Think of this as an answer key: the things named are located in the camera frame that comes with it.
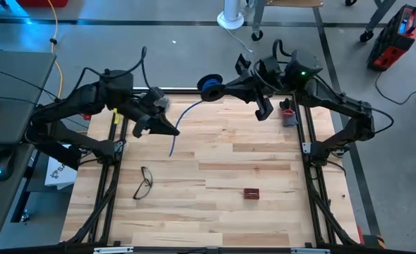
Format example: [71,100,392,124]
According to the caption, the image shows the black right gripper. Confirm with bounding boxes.
[223,52,286,122]

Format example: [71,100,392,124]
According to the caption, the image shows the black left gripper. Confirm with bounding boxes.
[131,87,181,140]

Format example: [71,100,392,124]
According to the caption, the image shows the black cord spool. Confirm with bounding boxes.
[196,73,226,103]

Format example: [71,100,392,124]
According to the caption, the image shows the blue cord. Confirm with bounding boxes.
[168,78,223,157]

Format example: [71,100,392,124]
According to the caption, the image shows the grey and red clamp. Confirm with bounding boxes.
[280,98,299,128]

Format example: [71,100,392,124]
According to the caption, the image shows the clear safety glasses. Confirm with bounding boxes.
[132,166,154,200]

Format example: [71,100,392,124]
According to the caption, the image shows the white pole base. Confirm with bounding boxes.
[216,0,246,30]

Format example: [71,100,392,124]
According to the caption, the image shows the wooden cart shelf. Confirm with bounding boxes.
[266,0,324,8]

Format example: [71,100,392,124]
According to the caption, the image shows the red bit holder block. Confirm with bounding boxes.
[243,188,261,200]

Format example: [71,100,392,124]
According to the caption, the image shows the white cardboard box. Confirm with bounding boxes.
[44,156,78,191]

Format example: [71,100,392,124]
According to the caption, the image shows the grey cart leg with caster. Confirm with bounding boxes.
[359,0,398,43]

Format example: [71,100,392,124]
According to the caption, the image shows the grey desk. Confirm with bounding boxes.
[0,51,57,238]

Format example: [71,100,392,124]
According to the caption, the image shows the black computer mouse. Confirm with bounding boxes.
[0,147,17,182]

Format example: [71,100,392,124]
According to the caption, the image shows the red bin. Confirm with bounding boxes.
[16,0,69,8]

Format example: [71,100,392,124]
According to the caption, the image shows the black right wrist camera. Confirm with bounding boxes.
[258,56,283,85]

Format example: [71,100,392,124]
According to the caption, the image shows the black table edge rail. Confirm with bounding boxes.
[132,86,302,96]

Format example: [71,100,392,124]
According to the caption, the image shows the white floor cable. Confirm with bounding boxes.
[225,28,254,54]

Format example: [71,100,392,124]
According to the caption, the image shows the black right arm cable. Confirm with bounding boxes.
[271,37,294,60]

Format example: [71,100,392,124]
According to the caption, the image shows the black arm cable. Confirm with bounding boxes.
[271,37,294,60]
[75,45,151,93]

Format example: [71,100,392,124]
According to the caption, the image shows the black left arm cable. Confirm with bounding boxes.
[75,45,151,93]

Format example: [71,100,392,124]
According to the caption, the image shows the silver corrugated duct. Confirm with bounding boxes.
[250,0,267,42]

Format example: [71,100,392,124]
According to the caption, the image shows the black frame crossbar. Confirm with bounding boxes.
[0,241,416,254]

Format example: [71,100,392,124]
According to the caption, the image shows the silver frame bracket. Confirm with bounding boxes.
[290,248,332,254]
[93,246,135,254]

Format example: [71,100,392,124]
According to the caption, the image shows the yellow cable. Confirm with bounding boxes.
[47,0,64,103]

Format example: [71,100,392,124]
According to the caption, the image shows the black floor cable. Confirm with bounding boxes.
[374,70,416,106]

